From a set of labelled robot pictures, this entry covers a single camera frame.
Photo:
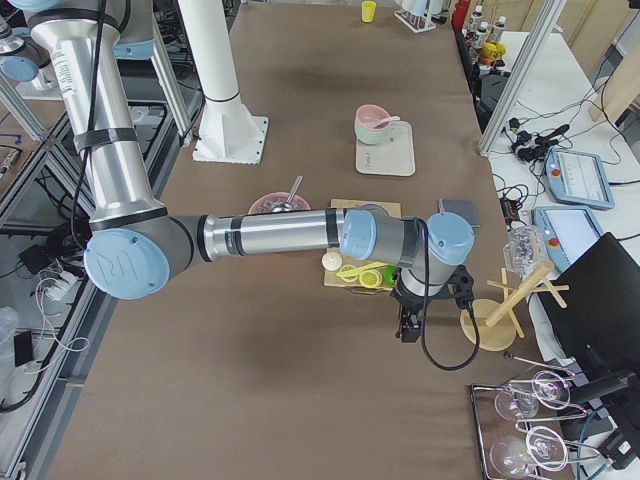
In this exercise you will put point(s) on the glass mug on rack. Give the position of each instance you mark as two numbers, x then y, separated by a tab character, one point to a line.
524	250

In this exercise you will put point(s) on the teach pendant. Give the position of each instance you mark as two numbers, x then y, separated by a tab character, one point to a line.
578	178
568	232

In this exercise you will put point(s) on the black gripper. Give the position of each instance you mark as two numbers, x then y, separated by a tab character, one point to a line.
410	304

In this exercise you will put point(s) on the lower wine glass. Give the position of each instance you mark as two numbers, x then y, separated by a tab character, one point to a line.
540	451

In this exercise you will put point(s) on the white garlic bulb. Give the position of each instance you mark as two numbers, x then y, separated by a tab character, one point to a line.
332	261

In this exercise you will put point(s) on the front lemon slice stack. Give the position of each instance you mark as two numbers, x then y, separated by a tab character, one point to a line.
370	279

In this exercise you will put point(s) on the near teach pendant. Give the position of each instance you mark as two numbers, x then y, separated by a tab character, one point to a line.
568	232

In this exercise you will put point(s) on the wooden cup rack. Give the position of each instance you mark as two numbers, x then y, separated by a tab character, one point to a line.
495	325

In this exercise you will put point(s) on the black monitor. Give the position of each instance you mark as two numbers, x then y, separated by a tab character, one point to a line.
599	327

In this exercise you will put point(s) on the yellow plastic cup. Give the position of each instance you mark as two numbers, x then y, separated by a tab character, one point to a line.
368	11

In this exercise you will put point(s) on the white ceramic spoon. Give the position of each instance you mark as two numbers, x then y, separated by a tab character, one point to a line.
379	122

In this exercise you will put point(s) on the far teach pendant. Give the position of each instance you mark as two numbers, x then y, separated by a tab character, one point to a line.
578	178

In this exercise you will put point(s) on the upper wine glass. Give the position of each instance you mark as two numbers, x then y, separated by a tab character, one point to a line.
521	400

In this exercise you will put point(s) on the wooden cutting board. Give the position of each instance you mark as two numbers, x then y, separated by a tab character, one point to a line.
330	279

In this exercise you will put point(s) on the metal ice scoop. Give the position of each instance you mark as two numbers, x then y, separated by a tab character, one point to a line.
287	204

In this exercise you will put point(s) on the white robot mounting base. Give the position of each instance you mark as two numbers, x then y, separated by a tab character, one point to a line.
228	132

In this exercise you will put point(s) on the cream rabbit tray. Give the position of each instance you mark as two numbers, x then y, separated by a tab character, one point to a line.
393	157

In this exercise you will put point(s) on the grey and purple cloth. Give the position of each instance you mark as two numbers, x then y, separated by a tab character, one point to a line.
466	209

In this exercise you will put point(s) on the white cup holder rack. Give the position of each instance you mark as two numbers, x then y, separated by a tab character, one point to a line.
420	15

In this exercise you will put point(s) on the small pink bowl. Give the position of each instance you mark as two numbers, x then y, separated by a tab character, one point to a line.
369	112

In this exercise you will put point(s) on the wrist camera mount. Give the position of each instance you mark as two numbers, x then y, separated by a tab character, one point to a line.
459	287

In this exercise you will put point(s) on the third robot base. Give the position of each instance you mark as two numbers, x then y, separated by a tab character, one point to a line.
29	65

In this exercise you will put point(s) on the wine glass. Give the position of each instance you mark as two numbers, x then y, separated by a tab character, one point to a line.
521	400
540	451

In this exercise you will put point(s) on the green stacked bowls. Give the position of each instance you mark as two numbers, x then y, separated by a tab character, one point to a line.
373	136

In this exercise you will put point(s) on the yellow plastic knife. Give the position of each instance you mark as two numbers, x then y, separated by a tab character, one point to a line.
349	271

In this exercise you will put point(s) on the aluminium frame post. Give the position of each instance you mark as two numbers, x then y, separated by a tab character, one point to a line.
530	52

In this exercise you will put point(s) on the pink bowl with ice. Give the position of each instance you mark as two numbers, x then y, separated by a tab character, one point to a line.
264	204

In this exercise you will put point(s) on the green lime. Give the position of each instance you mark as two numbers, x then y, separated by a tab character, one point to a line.
390	275

